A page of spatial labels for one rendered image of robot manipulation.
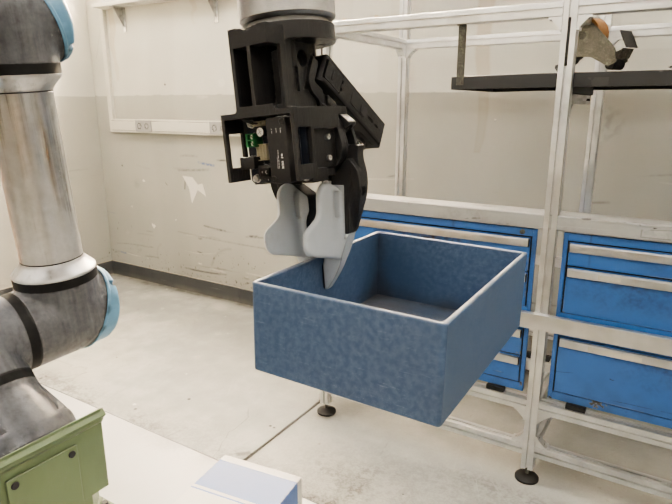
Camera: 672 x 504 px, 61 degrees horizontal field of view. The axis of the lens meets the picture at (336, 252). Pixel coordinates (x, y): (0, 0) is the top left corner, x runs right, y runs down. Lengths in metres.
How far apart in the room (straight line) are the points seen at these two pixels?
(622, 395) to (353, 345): 1.66
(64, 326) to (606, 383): 1.58
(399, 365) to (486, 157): 2.45
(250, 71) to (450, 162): 2.46
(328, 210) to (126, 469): 0.66
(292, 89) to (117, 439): 0.79
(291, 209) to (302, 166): 0.08
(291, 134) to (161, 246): 3.82
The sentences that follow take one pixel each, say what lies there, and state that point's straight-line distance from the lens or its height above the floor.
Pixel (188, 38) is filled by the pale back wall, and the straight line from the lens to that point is 3.83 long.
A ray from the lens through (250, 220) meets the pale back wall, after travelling 3.57.
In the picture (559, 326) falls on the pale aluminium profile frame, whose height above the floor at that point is 0.59.
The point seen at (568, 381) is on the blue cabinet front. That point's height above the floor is 0.40.
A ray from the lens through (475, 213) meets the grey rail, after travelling 1.91.
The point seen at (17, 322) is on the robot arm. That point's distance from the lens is 0.88.
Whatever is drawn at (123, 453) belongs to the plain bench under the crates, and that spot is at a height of 0.70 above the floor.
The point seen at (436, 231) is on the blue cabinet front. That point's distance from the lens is 1.97.
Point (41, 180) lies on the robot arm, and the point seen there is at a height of 1.16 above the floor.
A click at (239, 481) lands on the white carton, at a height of 0.79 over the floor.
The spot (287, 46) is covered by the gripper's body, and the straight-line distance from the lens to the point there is 0.44.
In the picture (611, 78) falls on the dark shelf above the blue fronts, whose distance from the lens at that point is 1.82.
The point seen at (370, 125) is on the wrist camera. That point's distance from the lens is 0.53.
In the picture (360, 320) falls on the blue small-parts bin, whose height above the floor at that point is 1.12.
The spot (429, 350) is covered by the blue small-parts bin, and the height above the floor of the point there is 1.11.
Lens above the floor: 1.26
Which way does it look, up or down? 15 degrees down
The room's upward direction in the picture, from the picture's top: straight up
